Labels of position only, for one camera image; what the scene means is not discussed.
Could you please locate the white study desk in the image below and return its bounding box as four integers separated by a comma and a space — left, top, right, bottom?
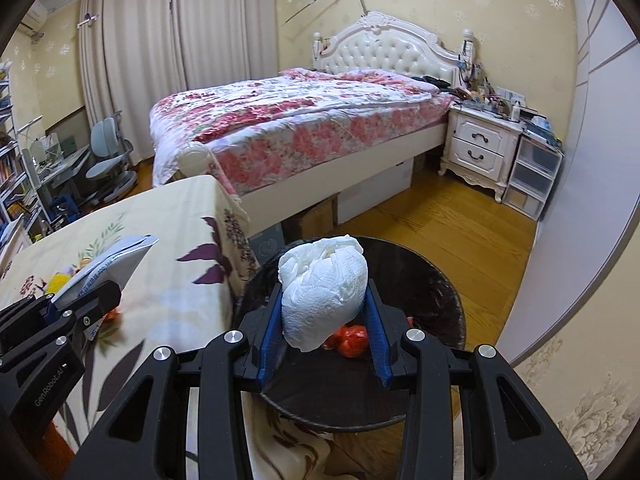
30, 132, 93, 201

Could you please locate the bookshelf with books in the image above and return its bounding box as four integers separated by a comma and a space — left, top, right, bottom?
0, 60, 46, 261

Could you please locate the bin with black bag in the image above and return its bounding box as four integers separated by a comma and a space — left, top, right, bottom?
235, 235, 467, 433

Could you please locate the grey sliding wardrobe door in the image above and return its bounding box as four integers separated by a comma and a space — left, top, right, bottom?
495, 0, 640, 366

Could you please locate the cream floral tablecloth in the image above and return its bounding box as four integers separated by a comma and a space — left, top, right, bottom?
0, 175, 336, 480

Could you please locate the pink floral quilt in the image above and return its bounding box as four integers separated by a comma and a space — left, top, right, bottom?
150, 66, 453, 196

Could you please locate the white nightstand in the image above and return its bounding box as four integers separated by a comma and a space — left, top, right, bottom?
439, 102, 523, 204

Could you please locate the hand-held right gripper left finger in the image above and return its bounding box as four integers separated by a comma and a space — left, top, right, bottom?
75, 282, 286, 480

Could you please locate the brown cardboard box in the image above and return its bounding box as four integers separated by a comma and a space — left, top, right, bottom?
282, 197, 338, 241

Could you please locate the white air conditioner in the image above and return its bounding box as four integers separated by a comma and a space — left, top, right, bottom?
20, 2, 48, 36

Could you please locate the white storage box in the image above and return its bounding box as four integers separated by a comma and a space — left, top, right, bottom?
337, 160, 413, 225

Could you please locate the white bed with tufted headboard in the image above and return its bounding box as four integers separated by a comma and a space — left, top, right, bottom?
150, 14, 476, 238

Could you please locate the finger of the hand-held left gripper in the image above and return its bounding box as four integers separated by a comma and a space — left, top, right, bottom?
0, 294, 58, 350
0, 281, 123, 373

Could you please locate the nightstand clutter of small items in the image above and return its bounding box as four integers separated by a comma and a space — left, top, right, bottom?
455, 65, 561, 141

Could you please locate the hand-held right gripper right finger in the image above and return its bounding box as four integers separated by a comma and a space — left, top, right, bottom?
365, 280, 588, 480

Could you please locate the beige curtain panel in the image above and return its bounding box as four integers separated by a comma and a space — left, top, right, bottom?
170, 0, 281, 93
77, 0, 188, 161

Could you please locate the grey-blue desk chair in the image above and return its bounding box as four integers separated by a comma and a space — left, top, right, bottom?
82, 112, 138, 206

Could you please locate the white grey packet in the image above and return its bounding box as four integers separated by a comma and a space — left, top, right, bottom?
50, 234, 161, 311

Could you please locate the white paper towel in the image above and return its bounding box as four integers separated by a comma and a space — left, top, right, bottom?
277, 234, 369, 353

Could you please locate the clear plastic drawer unit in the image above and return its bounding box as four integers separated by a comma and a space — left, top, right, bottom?
502, 132, 563, 222

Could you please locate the orange-red wrapper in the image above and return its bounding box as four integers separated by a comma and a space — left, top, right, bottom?
322, 324, 372, 359

